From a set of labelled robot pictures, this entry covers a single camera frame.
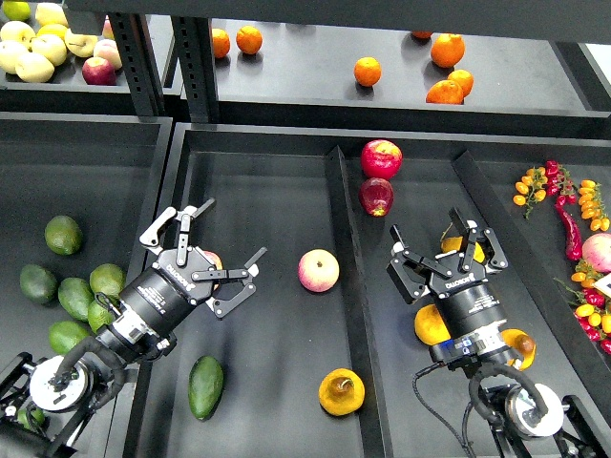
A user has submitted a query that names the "yellow pear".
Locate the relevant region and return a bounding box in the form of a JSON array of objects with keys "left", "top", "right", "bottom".
[
  {"left": 440, "top": 222, "right": 485, "bottom": 263},
  {"left": 318, "top": 368, "right": 366, "bottom": 417},
  {"left": 501, "top": 328, "right": 537, "bottom": 371},
  {"left": 413, "top": 303, "right": 451, "bottom": 346}
]

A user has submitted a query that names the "pink apple left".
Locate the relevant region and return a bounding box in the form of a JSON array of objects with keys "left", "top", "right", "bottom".
[{"left": 202, "top": 250, "right": 223, "bottom": 291}]

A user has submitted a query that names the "red chili pepper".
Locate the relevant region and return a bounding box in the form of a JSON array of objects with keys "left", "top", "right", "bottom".
[{"left": 555, "top": 196, "right": 582, "bottom": 261}]

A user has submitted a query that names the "green avocado top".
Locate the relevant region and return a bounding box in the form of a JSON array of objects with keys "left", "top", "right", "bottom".
[{"left": 44, "top": 215, "right": 83, "bottom": 256}]

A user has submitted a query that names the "dark red apple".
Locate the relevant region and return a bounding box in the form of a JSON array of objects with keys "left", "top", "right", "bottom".
[{"left": 358, "top": 177, "right": 394, "bottom": 218}]

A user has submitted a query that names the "pink apple centre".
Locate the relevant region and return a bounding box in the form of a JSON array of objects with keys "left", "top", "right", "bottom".
[{"left": 298, "top": 249, "right": 340, "bottom": 293}]

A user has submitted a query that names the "red apple on shelf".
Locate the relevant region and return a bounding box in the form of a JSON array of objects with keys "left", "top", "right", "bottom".
[{"left": 82, "top": 56, "right": 116, "bottom": 86}]

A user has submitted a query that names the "bright red apple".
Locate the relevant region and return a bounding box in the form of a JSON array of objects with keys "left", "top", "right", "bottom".
[{"left": 361, "top": 139, "right": 403, "bottom": 180}]

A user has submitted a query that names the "black middle tray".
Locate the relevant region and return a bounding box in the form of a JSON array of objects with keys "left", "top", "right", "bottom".
[{"left": 104, "top": 121, "right": 611, "bottom": 458}]

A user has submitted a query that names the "mixed cherry tomato cluster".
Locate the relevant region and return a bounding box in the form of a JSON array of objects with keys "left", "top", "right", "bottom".
[{"left": 555, "top": 259, "right": 610, "bottom": 355}]

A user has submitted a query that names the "green avocado middle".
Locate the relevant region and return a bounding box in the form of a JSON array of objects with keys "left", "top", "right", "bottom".
[{"left": 57, "top": 277, "right": 95, "bottom": 322}]

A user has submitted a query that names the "pink peach right edge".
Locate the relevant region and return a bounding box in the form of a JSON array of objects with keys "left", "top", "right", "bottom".
[{"left": 582, "top": 233, "right": 611, "bottom": 273}]

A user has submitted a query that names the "green avocado bottom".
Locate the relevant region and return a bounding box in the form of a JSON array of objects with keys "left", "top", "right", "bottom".
[{"left": 48, "top": 321, "right": 91, "bottom": 355}]

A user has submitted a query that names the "large orange right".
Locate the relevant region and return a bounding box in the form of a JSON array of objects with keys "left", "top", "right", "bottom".
[{"left": 431, "top": 33, "right": 466, "bottom": 69}]

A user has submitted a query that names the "dark avocado far left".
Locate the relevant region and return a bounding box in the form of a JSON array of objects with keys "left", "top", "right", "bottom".
[{"left": 19, "top": 264, "right": 58, "bottom": 304}]

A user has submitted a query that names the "yellow cherry tomato bunch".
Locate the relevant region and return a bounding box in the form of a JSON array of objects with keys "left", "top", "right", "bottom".
[{"left": 578, "top": 179, "right": 610, "bottom": 232}]

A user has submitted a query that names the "orange centre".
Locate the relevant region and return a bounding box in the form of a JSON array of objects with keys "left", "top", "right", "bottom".
[{"left": 353, "top": 56, "right": 382, "bottom": 88}]

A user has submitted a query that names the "orange left edge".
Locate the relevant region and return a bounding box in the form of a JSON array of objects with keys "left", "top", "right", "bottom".
[{"left": 211, "top": 28, "right": 231, "bottom": 59}]

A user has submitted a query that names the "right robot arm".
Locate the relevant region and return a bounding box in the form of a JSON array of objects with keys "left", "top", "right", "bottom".
[{"left": 387, "top": 208, "right": 607, "bottom": 457}]

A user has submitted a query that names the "black tray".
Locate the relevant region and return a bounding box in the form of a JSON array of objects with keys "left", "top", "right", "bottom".
[
  {"left": 1, "top": 113, "right": 172, "bottom": 365},
  {"left": 104, "top": 121, "right": 611, "bottom": 458}
]

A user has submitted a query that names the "dark green avocado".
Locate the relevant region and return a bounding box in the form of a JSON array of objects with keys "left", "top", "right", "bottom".
[{"left": 187, "top": 355, "right": 224, "bottom": 420}]

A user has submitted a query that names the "small orange right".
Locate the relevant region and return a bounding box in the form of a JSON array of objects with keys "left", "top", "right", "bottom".
[{"left": 447, "top": 69, "right": 474, "bottom": 97}]

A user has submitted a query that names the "red cherry tomato bunch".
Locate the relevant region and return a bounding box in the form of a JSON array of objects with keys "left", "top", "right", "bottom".
[{"left": 545, "top": 160, "right": 578, "bottom": 206}]

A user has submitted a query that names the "pink apple on shelf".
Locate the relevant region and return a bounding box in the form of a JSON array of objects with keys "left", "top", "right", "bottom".
[{"left": 94, "top": 39, "right": 122, "bottom": 71}]

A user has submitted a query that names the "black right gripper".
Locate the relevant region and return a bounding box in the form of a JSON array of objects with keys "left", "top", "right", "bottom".
[{"left": 386, "top": 207, "right": 508, "bottom": 344}]

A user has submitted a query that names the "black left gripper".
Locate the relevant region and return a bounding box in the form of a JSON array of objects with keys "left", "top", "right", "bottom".
[{"left": 118, "top": 198, "right": 268, "bottom": 347}]

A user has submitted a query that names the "black shelf post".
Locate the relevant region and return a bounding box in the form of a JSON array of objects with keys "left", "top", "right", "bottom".
[{"left": 171, "top": 16, "right": 220, "bottom": 123}]

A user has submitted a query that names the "orange front right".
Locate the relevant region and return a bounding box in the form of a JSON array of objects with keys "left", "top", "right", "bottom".
[{"left": 426, "top": 79, "right": 464, "bottom": 105}]

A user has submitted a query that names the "light green avocado upper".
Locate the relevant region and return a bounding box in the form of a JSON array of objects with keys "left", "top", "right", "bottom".
[{"left": 90, "top": 263, "right": 126, "bottom": 298}]

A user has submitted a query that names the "light green avocado lower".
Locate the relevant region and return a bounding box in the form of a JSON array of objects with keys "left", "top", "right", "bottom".
[{"left": 87, "top": 299, "right": 116, "bottom": 333}]

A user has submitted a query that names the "light green avocado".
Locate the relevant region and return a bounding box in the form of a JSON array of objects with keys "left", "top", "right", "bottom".
[
  {"left": 87, "top": 299, "right": 116, "bottom": 333},
  {"left": 90, "top": 263, "right": 126, "bottom": 298}
]

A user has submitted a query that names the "black left tray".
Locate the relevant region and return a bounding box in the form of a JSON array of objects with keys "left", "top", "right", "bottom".
[{"left": 1, "top": 113, "right": 172, "bottom": 365}]

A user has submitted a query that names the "black upper shelf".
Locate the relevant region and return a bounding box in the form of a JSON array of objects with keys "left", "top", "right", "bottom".
[{"left": 1, "top": 1, "right": 610, "bottom": 139}]

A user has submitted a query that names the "orange cherry tomato bunch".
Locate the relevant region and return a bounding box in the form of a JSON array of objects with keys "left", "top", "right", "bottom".
[{"left": 512, "top": 166, "right": 548, "bottom": 219}]

